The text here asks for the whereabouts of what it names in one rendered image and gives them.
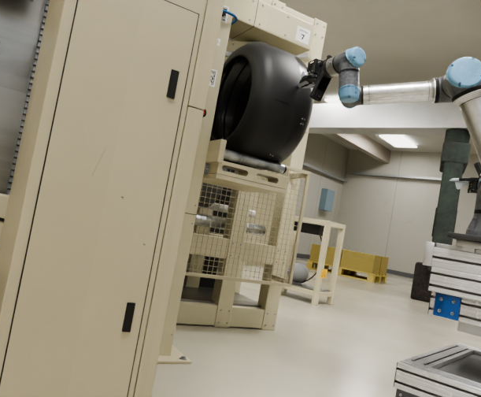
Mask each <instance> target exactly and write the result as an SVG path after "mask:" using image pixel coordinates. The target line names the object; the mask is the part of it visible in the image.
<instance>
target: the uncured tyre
mask: <svg viewBox="0 0 481 397"><path fill-rule="evenodd" d="M303 71H305V74H308V72H307V66H306V64H305V63H304V62H303V61H302V60H301V59H300V58H299V57H297V56H296V55H294V54H291V53H289V52H286V51H285V50H281V49H279V48H277V47H275V46H272V45H269V44H267V43H263V42H250V43H247V44H246V45H244V46H241V47H239V48H238V49H237V50H235V51H234V52H233V53H232V54H231V55H230V56H229V57H228V59H227V60H226V61H225V63H224V67H223V72H222V76H221V81H220V89H219V93H218V98H217V102H216V110H215V114H214V119H213V127H212V131H211V136H210V141H213V140H218V139H224V140H227V143H226V147H225V149H227V150H233V151H236V152H239V153H242V154H248V155H250V156H254V157H257V158H262V159H265V160H269V161H274V162H277V163H282V162H283V161H284V160H286V159H287V158H288V157H289V156H290V155H291V154H292V153H293V152H294V151H295V149H296V148H297V146H298V144H299V143H300V142H301V140H302V138H303V136H304V134H305V131H306V129H307V127H308V124H309V120H310V117H311V113H312V109H313V99H312V98H310V97H309V96H310V94H311V92H312V90H313V87H312V88H311V87H310V88H300V87H298V81H299V80H300V77H301V74H302V72H303ZM275 99H276V100H279V101H281V102H279V101H276V100H275ZM282 102H285V103H288V105H287V104H285V103H282ZM302 117H306V120H305V124H304V127H303V126H300V125H299V124H300V121H301V118H302ZM270 153H272V154H275V156H274V157H273V158H271V157H269V156H268V155H269V154H270Z"/></svg>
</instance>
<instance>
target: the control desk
mask: <svg viewBox="0 0 481 397"><path fill-rule="evenodd" d="M224 1H225V0H50V3H49V7H48V11H47V15H46V22H45V26H44V30H43V37H42V41H41V45H40V49H39V56H38V60H37V64H36V68H35V75H34V80H33V83H32V87H31V94H30V98H29V103H28V109H27V113H26V117H25V122H24V128H23V132H22V136H21V141H20V148H19V151H18V155H17V163H16V167H15V171H14V174H13V182H12V186H11V190H10V194H9V201H8V205H7V209H6V216H5V220H4V224H3V228H2V235H1V239H0V397H151V395H152V391H153V385H154V378H155V373H156V369H157V361H158V357H159V352H160V348H161V340H162V335H163V331H164V326H165V318H166V314H167V309H168V301H169V297H170V292H171V288H172V280H173V276H174V271H175V267H176V259H177V254H178V249H179V242H180V237H181V233H182V228H183V220H184V216H185V212H186V207H187V199H188V195H189V190H190V185H191V177H192V173H193V169H194V161H195V156H196V152H197V147H198V140H199V135H200V131H201V126H202V118H203V113H204V111H203V110H205V104H206V99H207V94H208V89H209V82H210V77H211V73H212V68H213V61H214V56H215V52H216V44H217V40H218V35H219V30H220V22H221V17H222V13H223V9H224Z"/></svg>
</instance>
